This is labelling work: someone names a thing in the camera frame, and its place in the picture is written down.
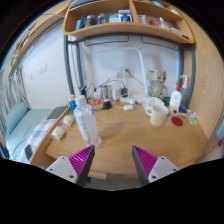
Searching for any wooden shelf unit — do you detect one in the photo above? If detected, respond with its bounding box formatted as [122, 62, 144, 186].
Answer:
[62, 0, 195, 45]

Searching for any blue plaid blanket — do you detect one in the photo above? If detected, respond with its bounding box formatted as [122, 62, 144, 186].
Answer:
[19, 119, 56, 164]

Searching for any small blue white-capped bottle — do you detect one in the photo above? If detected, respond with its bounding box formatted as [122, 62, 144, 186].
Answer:
[67, 94, 78, 113]

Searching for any wrapped pale bun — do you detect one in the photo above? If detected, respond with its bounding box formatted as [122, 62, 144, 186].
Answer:
[50, 125, 68, 141]
[61, 114, 76, 127]

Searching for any dark grey laptop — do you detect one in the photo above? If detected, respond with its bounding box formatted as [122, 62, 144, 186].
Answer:
[46, 105, 69, 120]

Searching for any flat round red coaster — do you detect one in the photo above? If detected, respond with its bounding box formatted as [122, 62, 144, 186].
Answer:
[170, 116, 184, 127]

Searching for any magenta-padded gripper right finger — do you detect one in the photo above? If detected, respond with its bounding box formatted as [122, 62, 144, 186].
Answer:
[131, 144, 180, 187]

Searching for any white red-pump lotion bottle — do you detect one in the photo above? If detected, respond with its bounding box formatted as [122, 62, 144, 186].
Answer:
[168, 82, 183, 116]

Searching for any dark blue packet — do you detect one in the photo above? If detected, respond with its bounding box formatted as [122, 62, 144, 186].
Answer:
[178, 103, 188, 114]

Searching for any white wall box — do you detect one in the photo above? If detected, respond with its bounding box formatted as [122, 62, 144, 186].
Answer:
[146, 68, 159, 81]

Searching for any blue spray bottle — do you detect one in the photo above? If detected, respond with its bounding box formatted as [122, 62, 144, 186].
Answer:
[179, 74, 190, 108]

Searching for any black phone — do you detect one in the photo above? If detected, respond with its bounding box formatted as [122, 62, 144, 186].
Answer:
[24, 144, 34, 161]

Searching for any black electric shaver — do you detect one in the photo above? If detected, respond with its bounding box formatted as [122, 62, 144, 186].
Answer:
[79, 85, 88, 98]

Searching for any cream ceramic mug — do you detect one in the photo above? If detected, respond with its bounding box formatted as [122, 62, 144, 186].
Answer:
[145, 104, 170, 127]

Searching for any steel cup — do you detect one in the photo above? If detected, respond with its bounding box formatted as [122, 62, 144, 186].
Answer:
[99, 84, 112, 102]

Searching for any white charger block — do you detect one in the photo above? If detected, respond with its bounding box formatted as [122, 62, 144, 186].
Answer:
[111, 87, 124, 101]

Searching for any white power strip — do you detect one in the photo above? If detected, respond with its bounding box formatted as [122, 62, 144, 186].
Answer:
[118, 95, 137, 105]

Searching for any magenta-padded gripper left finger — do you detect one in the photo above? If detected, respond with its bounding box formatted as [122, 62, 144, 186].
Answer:
[45, 144, 96, 188]

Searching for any small black charger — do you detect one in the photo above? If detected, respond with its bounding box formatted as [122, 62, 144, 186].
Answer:
[101, 99, 113, 111]

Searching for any clear plastic water bottle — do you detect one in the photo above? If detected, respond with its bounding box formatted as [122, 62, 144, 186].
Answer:
[73, 95, 102, 148]

